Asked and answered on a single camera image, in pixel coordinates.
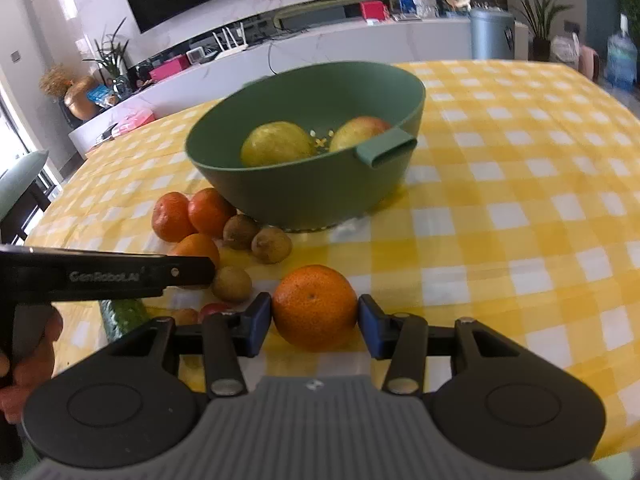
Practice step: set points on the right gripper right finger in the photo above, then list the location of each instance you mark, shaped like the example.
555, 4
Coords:
400, 339

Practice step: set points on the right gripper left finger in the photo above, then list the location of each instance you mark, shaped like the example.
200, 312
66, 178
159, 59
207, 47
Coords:
230, 336

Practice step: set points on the large orange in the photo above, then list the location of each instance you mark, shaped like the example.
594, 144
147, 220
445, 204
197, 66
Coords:
315, 308

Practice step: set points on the mandarin orange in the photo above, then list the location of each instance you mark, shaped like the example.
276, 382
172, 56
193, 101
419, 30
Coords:
170, 218
198, 245
209, 212

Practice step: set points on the brown kiwi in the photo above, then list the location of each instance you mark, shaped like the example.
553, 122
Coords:
271, 245
232, 284

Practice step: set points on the brown kiwi fruit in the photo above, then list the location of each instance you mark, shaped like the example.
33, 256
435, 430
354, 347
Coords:
239, 232

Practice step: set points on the left human hand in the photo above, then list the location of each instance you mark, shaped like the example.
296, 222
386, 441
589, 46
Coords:
32, 371

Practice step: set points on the red cherry tomato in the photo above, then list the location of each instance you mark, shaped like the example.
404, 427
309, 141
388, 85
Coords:
214, 308

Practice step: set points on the green cushioned chair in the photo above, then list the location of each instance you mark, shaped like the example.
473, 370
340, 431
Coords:
21, 195

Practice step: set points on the green cucumber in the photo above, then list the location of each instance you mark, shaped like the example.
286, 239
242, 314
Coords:
121, 316

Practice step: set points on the yellow checkered tablecloth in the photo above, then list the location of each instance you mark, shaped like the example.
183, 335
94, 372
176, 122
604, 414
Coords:
520, 209

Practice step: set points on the pink tissue pack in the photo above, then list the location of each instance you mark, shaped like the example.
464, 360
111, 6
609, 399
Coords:
133, 121

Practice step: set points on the copper vase dried flowers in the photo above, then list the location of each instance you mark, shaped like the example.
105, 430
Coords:
61, 83

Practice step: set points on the yellow-green pear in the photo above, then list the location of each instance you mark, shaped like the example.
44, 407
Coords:
276, 143

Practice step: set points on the green colander bowl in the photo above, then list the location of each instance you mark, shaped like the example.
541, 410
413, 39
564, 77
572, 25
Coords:
328, 188

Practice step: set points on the red-yellow apple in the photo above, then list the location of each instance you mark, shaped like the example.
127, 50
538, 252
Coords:
356, 131

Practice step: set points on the small leafy plant vase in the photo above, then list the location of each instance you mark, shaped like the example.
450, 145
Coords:
111, 57

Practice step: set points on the pink box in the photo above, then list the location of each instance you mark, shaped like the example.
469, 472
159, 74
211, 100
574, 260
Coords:
170, 67

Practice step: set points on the white wifi router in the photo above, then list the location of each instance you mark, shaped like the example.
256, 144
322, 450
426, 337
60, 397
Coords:
230, 40

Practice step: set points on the white tv console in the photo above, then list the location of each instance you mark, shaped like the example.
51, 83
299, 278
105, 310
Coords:
389, 42

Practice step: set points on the grey metal trash bin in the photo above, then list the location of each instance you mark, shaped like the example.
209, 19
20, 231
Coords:
492, 34

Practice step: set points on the red box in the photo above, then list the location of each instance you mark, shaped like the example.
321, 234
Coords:
374, 10

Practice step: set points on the potted green plant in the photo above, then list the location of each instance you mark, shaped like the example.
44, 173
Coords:
540, 16

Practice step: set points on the blue water jug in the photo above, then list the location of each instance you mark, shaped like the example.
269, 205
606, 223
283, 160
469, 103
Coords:
621, 58

